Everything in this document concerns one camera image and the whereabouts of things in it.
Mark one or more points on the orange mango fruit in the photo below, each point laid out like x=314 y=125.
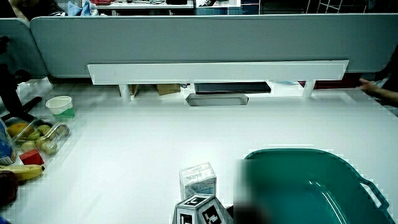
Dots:
x=18 y=128

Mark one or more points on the white green paper cup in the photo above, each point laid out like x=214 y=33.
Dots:
x=60 y=107

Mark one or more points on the white blue milk carton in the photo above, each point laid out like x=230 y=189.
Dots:
x=196 y=180

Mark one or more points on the yellow banana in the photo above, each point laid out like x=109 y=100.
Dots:
x=23 y=171

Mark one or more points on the red cube block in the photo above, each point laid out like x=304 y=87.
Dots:
x=31 y=157

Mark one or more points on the dark brown bread loaf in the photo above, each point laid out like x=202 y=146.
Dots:
x=7 y=186

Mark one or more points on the person's right hand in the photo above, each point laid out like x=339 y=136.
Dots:
x=199 y=210

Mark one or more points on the green round fruit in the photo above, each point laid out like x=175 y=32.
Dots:
x=49 y=147
x=28 y=145
x=43 y=128
x=34 y=135

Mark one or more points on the short grey desk partition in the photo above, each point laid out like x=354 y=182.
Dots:
x=18 y=46

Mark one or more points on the clear plastic fruit container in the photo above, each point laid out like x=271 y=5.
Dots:
x=46 y=137

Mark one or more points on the black flat keyboard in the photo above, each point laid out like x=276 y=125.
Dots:
x=232 y=87

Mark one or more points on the white desk shelf riser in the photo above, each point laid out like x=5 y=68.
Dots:
x=217 y=72

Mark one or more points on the green plastic basin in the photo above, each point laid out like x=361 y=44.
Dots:
x=298 y=189

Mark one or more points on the brown cardboard box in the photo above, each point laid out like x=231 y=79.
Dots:
x=168 y=89

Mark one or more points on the blue snack packet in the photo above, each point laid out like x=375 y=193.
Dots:
x=5 y=146

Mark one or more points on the long grey desk partition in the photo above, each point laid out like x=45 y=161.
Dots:
x=202 y=39

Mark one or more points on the black camera stand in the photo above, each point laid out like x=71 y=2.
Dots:
x=12 y=96

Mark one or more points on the grey shallow tray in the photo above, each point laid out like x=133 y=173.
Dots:
x=216 y=99

